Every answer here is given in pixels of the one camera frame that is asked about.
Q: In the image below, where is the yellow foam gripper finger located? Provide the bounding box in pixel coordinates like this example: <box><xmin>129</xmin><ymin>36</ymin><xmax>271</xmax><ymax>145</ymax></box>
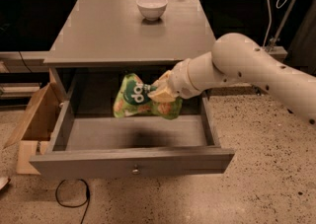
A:
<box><xmin>153</xmin><ymin>70</ymin><xmax>171</xmax><ymax>89</ymax></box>
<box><xmin>148</xmin><ymin>90</ymin><xmax>178</xmax><ymax>103</ymax></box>

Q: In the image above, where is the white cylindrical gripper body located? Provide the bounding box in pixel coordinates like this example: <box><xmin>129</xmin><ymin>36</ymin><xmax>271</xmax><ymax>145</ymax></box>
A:
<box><xmin>168</xmin><ymin>59</ymin><xmax>200</xmax><ymax>99</ymax></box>

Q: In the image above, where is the green rice chip bag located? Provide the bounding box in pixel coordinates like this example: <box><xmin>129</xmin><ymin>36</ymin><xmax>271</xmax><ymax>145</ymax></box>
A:
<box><xmin>113</xmin><ymin>73</ymin><xmax>183</xmax><ymax>119</ymax></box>

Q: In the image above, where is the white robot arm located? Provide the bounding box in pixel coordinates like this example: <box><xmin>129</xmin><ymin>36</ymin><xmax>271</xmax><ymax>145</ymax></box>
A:
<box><xmin>149</xmin><ymin>33</ymin><xmax>316</xmax><ymax>127</ymax></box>

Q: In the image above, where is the round metal drawer knob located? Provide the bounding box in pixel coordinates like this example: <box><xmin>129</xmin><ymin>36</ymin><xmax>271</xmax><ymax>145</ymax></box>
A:
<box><xmin>132</xmin><ymin>165</ymin><xmax>140</xmax><ymax>175</ymax></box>

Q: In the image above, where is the grey open top drawer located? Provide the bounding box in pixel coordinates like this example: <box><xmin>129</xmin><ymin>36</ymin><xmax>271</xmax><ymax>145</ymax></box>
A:
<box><xmin>29</xmin><ymin>70</ymin><xmax>236</xmax><ymax>180</ymax></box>

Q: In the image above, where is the grey wooden cabinet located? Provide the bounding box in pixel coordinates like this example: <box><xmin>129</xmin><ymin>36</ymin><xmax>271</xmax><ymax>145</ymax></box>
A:
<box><xmin>43</xmin><ymin>0</ymin><xmax>224</xmax><ymax>117</ymax></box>

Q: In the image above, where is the white ceramic bowl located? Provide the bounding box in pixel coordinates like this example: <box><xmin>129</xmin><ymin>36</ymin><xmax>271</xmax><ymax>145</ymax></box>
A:
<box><xmin>136</xmin><ymin>0</ymin><xmax>168</xmax><ymax>21</ymax></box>

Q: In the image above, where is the thin metal stand pole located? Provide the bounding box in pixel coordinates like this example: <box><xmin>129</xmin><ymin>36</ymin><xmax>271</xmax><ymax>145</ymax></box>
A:
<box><xmin>265</xmin><ymin>0</ymin><xmax>312</xmax><ymax>53</ymax></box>

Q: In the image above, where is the brown cardboard box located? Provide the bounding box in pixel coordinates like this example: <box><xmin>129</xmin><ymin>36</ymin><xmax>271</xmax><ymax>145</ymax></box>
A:
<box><xmin>4</xmin><ymin>69</ymin><xmax>66</xmax><ymax>175</ymax></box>

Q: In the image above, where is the white hanging cable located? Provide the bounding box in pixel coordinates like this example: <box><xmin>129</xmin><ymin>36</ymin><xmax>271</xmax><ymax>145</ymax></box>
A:
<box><xmin>261</xmin><ymin>0</ymin><xmax>292</xmax><ymax>48</ymax></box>

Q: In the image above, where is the black floor cable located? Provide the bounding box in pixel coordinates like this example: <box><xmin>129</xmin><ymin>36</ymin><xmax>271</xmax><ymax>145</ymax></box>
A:
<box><xmin>54</xmin><ymin>178</ymin><xmax>91</xmax><ymax>224</ymax></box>

